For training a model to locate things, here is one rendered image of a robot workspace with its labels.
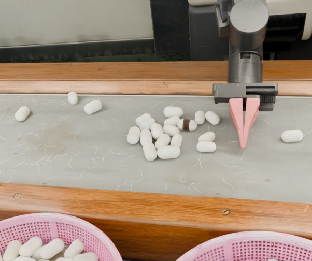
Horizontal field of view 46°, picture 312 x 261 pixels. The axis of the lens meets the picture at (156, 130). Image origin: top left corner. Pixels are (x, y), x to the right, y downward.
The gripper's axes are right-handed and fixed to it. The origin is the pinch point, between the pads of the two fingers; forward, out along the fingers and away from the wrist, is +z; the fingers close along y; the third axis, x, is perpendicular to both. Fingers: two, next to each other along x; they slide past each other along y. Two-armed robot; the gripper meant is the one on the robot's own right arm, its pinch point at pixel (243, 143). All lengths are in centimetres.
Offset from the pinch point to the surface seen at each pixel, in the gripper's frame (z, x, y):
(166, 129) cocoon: -2.7, 2.6, -13.3
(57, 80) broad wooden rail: -16.2, 11.9, -41.5
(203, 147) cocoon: 0.9, 0.1, -6.4
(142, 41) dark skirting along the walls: -115, 174, -72
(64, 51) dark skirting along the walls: -108, 173, -133
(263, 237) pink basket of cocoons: 14.3, -11.8, 2.6
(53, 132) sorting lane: -1.9, 3.6, -35.7
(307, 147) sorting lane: -0.3, 2.9, 10.1
